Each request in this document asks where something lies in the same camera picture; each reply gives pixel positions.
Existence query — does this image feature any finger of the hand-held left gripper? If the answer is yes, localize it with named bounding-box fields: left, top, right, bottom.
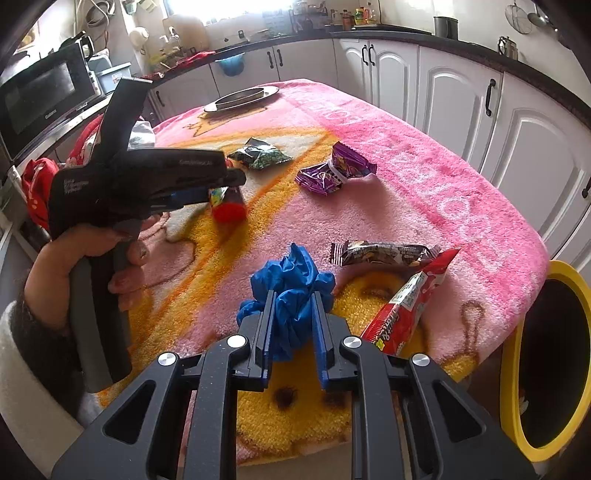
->
left=93, top=78, right=154, bottom=163
left=156, top=169, right=248, bottom=214

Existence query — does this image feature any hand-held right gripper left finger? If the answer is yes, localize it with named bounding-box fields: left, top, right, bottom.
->
left=51, top=290, right=278, bottom=480

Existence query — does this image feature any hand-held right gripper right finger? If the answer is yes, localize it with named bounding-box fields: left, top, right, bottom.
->
left=310, top=292, right=539, bottom=480

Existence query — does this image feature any small red wrapper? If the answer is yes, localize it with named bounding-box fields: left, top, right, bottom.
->
left=209, top=185, right=246, bottom=223

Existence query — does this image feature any blue bag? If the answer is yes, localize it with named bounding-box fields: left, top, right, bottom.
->
left=236, top=244, right=337, bottom=361

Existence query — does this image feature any yellow-rimmed black bin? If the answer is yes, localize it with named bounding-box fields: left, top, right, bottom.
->
left=500, top=260, right=591, bottom=463

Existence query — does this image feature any person's left forearm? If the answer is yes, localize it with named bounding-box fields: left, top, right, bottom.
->
left=0, top=295, right=100, bottom=467

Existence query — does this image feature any person's left hand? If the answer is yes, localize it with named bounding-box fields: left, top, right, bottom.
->
left=23, top=216, right=161, bottom=325

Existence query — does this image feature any white storage box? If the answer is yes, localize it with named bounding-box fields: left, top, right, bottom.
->
left=90, top=55, right=133, bottom=95

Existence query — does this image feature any dark metal kettle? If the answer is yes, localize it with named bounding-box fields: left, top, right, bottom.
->
left=69, top=31, right=97, bottom=60

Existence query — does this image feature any green black snack wrapper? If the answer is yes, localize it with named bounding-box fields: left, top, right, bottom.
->
left=226, top=137, right=293, bottom=171

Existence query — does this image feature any red cloth with fringe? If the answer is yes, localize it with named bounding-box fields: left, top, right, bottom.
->
left=141, top=51, right=218, bottom=79

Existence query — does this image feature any black microwave oven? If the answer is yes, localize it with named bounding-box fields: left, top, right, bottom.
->
left=0, top=42, right=103, bottom=162

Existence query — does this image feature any long red snack packet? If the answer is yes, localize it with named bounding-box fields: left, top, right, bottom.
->
left=360, top=246, right=462, bottom=356

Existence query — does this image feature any red floral cloth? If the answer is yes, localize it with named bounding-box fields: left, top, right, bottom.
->
left=21, top=113, right=105, bottom=232

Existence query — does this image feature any round metal plate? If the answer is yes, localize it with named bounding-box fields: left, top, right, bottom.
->
left=204, top=85, right=280, bottom=113

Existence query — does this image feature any blue hanging basin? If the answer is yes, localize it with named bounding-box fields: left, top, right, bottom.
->
left=216, top=53, right=246, bottom=76

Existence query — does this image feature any brown snack wrapper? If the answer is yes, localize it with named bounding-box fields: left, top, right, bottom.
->
left=330, top=240, right=441, bottom=268

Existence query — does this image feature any purple snack wrapper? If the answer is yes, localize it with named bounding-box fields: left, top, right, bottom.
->
left=295, top=142, right=377, bottom=197

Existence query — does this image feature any kitchen window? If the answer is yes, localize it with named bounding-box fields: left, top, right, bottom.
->
left=168, top=0, right=296, bottom=24

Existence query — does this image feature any pink printed blanket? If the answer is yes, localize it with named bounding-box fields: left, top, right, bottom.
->
left=78, top=79, right=550, bottom=467

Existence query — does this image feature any group of condiment bottles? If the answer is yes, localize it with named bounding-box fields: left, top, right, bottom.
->
left=342, top=4, right=377, bottom=26

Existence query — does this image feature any metal pot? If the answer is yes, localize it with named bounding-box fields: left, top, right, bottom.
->
left=433, top=16, right=459, bottom=41

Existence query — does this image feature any black kitchen countertop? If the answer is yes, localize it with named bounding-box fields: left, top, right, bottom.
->
left=139, top=25, right=591, bottom=116

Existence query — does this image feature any metal mesh strainer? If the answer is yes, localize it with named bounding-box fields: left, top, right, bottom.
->
left=505, top=2, right=532, bottom=34

